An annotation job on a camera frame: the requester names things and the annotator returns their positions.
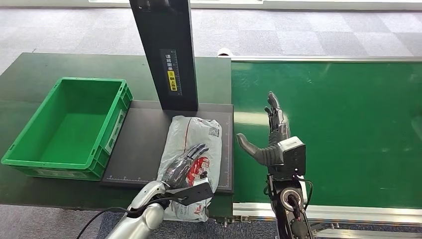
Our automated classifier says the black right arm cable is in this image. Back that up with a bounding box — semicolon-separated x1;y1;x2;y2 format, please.
296;178;314;213

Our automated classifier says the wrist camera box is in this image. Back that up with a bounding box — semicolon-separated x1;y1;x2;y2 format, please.
171;179;213;207
278;136;307;178

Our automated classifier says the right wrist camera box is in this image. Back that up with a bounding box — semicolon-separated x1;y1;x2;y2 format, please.
278;136;307;178

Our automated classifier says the grey plastic mailer package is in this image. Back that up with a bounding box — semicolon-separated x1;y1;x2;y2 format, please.
156;115;223;223

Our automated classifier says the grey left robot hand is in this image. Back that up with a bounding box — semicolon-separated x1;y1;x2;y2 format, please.
161;143;210;190

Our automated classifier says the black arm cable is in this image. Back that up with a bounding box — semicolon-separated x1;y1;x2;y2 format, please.
296;178;314;213
76;196;189;239

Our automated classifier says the green conveyor belt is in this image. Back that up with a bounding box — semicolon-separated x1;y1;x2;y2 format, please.
230;61;422;209

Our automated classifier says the aluminium conveyor frame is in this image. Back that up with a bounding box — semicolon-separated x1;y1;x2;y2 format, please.
215;55;422;239

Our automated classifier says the green plastic crate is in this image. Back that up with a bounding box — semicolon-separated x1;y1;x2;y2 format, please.
0;77;134;181

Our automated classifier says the black weighing device with column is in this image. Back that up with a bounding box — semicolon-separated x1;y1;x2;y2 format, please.
100;0;235;195

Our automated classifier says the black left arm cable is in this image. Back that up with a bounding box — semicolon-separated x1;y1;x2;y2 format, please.
76;196;189;239

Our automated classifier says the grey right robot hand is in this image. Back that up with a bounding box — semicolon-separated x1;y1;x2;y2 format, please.
236;91;291;166

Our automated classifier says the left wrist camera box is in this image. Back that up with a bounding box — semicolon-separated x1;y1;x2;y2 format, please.
171;179;213;207

